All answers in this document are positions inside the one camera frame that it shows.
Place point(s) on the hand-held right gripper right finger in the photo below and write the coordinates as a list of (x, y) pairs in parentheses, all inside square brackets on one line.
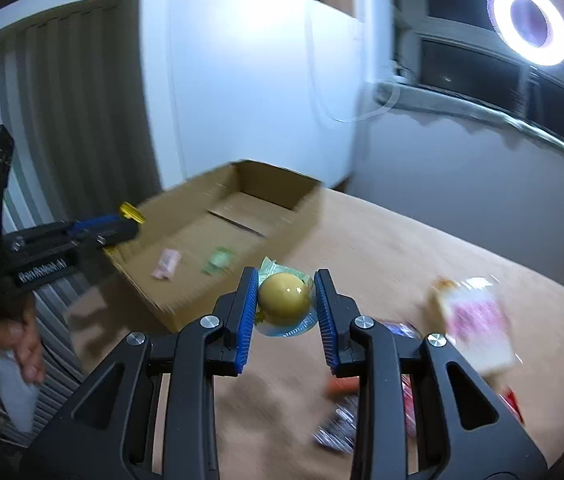
[(327, 320)]

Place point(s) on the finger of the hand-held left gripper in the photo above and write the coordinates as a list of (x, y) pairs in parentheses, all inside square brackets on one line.
[(107, 232)]

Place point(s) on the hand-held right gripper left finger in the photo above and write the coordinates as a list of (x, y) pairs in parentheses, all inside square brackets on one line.
[(244, 320)]

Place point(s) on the yellow candy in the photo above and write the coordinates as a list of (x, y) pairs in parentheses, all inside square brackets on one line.
[(132, 212)]

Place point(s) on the yellow pudding cup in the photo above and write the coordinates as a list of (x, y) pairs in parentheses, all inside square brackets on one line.
[(284, 297)]

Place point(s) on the cardboard box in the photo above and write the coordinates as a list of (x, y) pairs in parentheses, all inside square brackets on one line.
[(187, 305)]

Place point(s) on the sliced bread packet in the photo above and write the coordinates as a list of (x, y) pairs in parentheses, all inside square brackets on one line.
[(476, 320)]

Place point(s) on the person's left hand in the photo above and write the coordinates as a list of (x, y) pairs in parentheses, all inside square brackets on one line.
[(27, 350)]

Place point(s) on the green snack packet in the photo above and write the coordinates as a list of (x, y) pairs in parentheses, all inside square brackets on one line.
[(218, 261)]

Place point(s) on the pink snack packet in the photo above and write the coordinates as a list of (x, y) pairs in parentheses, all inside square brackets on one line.
[(166, 264)]

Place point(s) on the orange sausage stick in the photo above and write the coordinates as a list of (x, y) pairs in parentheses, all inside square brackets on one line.
[(344, 386)]

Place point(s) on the red snack packet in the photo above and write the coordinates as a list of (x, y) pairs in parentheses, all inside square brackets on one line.
[(514, 405), (408, 405)]

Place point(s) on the white refrigerator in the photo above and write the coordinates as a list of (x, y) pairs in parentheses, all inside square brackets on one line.
[(242, 85)]

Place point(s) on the window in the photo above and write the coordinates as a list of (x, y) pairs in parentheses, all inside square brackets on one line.
[(461, 65)]

